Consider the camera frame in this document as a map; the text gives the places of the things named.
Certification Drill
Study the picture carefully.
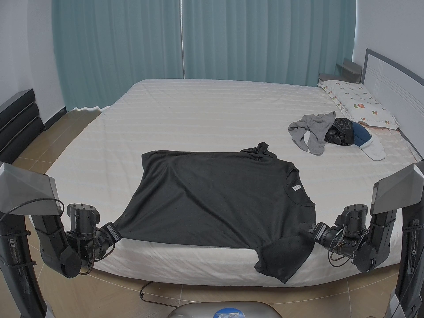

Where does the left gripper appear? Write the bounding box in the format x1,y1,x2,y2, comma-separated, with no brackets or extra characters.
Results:
94,222,122,257

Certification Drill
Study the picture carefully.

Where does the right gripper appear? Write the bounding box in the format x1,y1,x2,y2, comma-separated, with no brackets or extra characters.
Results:
311,222,342,252

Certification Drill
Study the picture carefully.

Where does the black T-shirt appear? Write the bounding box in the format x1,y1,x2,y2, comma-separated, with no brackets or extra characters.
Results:
114,142,317,284

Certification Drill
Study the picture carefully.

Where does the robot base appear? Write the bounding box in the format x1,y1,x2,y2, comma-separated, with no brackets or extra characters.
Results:
167,302,279,318

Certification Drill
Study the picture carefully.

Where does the bed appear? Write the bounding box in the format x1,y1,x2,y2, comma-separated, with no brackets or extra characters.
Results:
45,48,424,288

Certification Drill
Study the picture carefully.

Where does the white garment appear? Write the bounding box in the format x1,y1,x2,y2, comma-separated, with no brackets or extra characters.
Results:
359,137,385,161

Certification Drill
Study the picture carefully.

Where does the black garment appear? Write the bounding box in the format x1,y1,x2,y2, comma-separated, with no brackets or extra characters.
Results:
324,118,355,146

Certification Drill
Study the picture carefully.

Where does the grey garment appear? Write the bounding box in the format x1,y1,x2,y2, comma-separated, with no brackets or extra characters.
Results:
288,111,337,155

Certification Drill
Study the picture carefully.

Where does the white printed pillow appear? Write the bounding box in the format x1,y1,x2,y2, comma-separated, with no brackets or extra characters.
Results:
317,80,399,130

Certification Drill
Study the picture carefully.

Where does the grey bedside table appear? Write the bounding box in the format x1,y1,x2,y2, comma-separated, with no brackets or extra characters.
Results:
319,58,363,85

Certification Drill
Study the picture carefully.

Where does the blue-green curtain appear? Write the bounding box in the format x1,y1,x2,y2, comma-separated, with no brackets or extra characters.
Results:
182,0,356,87
52,0,184,110

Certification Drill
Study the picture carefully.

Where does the black cable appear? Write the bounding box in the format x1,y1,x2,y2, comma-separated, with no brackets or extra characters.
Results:
139,282,176,309
328,244,352,265
0,198,64,218

